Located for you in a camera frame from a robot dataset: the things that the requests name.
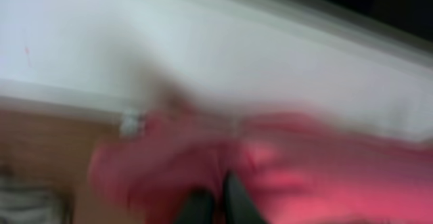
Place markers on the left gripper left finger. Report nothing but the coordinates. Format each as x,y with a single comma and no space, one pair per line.
197,209

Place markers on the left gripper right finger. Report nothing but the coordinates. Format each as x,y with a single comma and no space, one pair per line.
238,206

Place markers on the red printed t-shirt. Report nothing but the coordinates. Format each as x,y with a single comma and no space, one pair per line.
295,168

